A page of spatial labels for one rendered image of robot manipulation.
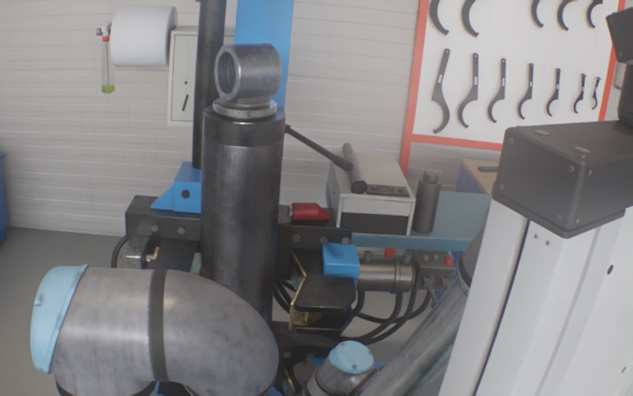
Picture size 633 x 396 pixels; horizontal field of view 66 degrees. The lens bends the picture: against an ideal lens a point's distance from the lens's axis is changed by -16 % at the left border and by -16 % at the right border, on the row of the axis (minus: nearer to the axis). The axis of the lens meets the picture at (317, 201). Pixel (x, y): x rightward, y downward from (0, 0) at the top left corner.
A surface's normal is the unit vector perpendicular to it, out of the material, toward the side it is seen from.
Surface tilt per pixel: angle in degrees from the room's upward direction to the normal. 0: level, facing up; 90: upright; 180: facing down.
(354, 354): 20
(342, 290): 0
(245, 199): 90
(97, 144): 90
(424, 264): 0
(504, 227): 90
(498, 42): 90
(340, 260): 0
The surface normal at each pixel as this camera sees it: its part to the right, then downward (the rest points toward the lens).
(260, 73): 0.57, 0.24
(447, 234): 0.09, -0.91
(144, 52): 0.01, 0.68
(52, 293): 0.10, -0.59
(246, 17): 0.05, 0.40
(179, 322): 0.33, -0.31
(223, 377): 0.40, 0.50
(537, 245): -0.84, 0.14
